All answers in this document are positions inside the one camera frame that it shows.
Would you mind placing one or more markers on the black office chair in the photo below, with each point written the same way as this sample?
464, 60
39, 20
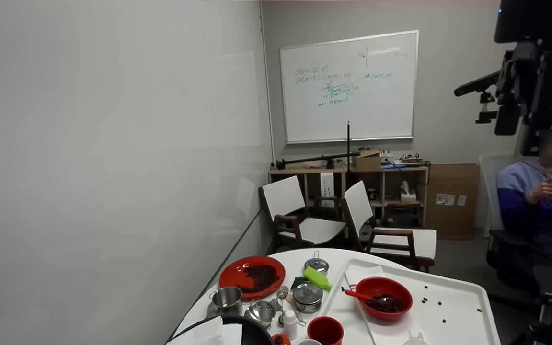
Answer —
512, 269

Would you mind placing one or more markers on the whiteboard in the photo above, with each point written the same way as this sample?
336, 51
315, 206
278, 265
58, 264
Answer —
353, 87

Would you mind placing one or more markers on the small white bottle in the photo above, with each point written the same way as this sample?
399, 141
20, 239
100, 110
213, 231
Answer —
288, 325

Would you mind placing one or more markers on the black frying pan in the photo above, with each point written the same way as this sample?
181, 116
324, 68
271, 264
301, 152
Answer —
253, 329

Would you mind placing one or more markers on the small orange-red toy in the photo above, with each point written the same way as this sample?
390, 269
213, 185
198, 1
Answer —
282, 340

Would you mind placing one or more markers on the seated person in blue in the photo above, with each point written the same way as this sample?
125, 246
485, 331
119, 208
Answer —
545, 212

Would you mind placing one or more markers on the red plate with dark food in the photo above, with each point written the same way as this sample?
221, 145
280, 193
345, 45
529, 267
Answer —
250, 277

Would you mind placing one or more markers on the red spoon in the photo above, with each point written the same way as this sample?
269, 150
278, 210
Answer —
365, 296

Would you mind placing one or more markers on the white cloth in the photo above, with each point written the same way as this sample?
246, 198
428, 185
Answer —
209, 334

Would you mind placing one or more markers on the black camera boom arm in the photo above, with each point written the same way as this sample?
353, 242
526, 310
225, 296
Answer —
478, 83

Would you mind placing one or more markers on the small steel bowl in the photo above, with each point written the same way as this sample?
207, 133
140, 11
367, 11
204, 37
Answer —
261, 311

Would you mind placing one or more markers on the wooden shelf unit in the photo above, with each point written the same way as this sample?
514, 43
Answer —
384, 183

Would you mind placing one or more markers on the small cardboard box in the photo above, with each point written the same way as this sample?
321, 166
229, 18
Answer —
368, 162

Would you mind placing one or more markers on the red bowl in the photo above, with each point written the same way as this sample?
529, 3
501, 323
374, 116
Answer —
393, 290

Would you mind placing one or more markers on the large cardboard box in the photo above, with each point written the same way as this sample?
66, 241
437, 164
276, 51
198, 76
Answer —
453, 202

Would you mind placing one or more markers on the clear glass jar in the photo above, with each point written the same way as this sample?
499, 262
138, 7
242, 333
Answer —
307, 298

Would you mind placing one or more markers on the steel cup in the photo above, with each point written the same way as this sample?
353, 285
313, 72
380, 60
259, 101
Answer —
227, 298

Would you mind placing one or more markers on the black tripod pole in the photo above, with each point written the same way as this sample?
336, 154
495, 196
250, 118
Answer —
326, 158

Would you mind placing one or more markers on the red cup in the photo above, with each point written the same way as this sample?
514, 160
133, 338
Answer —
324, 331

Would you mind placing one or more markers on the white serving tray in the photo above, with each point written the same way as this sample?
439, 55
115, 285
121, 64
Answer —
449, 308

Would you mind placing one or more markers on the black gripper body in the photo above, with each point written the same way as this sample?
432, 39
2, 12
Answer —
537, 20

